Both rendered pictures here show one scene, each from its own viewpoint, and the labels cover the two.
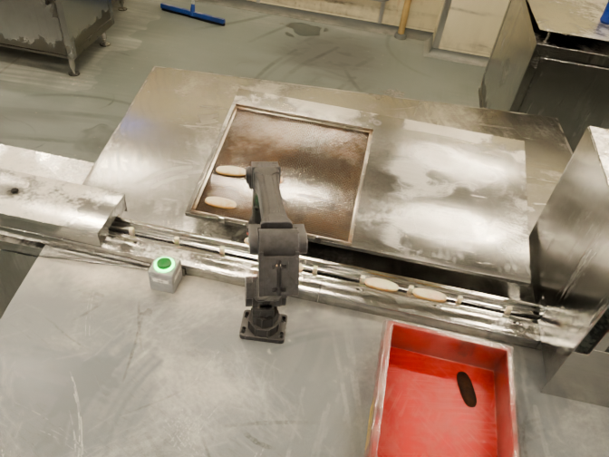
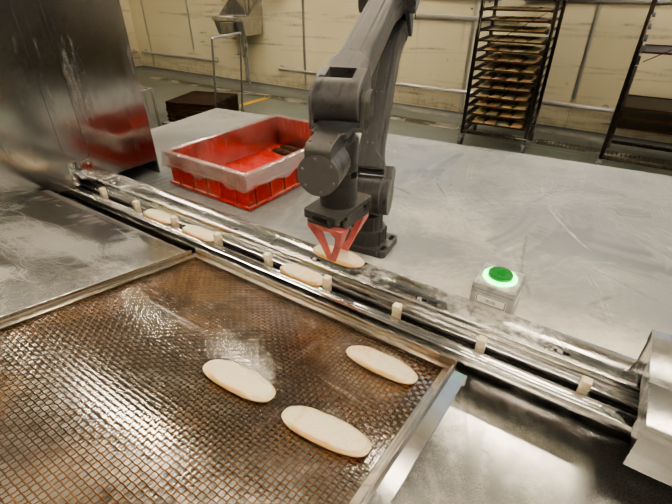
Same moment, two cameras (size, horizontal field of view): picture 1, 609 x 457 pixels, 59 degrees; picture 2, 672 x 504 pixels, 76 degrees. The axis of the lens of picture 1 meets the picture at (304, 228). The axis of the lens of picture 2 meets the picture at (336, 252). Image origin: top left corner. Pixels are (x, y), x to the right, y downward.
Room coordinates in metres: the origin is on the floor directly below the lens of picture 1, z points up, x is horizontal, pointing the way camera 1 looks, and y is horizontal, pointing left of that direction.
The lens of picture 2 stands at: (1.61, 0.40, 1.31)
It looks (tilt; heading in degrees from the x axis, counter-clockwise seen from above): 32 degrees down; 208
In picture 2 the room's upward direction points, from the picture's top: straight up
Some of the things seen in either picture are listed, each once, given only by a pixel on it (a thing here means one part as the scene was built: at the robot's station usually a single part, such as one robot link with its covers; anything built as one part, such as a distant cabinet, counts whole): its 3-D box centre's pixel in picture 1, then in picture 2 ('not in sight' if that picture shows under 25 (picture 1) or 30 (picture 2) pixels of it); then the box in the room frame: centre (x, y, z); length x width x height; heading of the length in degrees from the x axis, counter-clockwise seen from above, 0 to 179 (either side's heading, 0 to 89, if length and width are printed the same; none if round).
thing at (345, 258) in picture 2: not in sight; (337, 254); (1.07, 0.12, 0.92); 0.10 x 0.04 x 0.01; 84
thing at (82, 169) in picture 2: (542, 307); (81, 172); (0.99, -0.68, 0.90); 0.06 x 0.01 x 0.06; 174
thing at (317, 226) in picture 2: not in sight; (336, 232); (1.08, 0.12, 0.97); 0.07 x 0.07 x 0.09; 84
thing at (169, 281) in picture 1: (166, 277); (493, 303); (0.97, 0.37, 0.84); 0.08 x 0.08 x 0.11; 84
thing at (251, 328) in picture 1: (264, 318); (366, 227); (0.86, 0.08, 0.86); 0.12 x 0.09 x 0.08; 90
